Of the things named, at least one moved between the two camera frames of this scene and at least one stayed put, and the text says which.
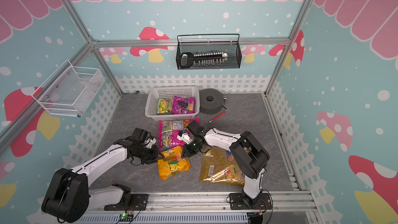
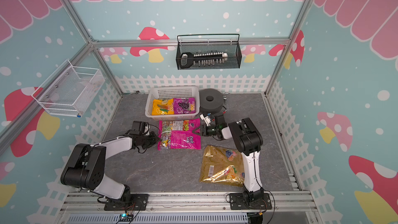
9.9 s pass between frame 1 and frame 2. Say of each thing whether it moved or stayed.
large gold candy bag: stayed
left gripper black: moved
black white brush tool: stayed
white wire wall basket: stayed
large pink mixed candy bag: stayed
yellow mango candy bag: moved
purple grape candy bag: stayed
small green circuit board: stayed
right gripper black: moved
